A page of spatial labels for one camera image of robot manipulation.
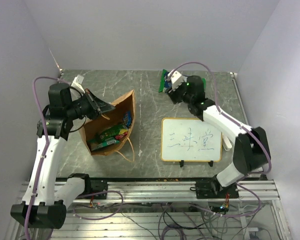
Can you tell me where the white marker pen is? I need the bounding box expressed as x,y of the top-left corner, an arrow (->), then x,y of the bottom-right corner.
222,135 -> 232,151

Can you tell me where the brown paper bag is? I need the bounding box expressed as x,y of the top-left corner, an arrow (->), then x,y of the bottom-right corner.
79,90 -> 136,156

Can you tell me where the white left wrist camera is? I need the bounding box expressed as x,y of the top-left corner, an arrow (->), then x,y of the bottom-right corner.
71,74 -> 85,94

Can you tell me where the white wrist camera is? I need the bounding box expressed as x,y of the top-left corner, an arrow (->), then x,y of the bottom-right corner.
71,74 -> 85,94
168,70 -> 187,91

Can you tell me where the yellow green snack packet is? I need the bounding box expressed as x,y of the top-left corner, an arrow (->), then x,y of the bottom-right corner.
96,124 -> 129,141

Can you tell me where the white dry-erase board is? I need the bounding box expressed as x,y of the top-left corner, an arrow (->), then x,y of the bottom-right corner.
161,117 -> 222,163

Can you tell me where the green POES snack packet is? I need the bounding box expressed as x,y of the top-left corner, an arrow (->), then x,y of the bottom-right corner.
87,137 -> 120,151

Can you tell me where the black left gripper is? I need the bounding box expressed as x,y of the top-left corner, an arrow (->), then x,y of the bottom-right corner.
66,88 -> 115,120

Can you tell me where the dark blue snack packet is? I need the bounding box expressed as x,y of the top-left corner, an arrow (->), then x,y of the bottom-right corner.
163,71 -> 172,93

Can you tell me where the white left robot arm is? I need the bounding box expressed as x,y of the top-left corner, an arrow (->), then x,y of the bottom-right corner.
10,83 -> 115,229

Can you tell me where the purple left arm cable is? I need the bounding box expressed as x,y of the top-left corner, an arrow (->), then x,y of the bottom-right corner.
23,76 -> 71,240

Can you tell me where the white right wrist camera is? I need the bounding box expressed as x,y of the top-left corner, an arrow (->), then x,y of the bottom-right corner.
168,70 -> 187,91

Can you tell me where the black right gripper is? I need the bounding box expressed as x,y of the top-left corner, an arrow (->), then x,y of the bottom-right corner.
165,80 -> 193,105

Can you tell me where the green Chiuba chips bag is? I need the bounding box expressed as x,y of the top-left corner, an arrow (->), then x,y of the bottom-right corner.
158,69 -> 206,93

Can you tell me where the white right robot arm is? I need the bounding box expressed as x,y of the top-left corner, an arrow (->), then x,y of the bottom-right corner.
166,72 -> 271,198

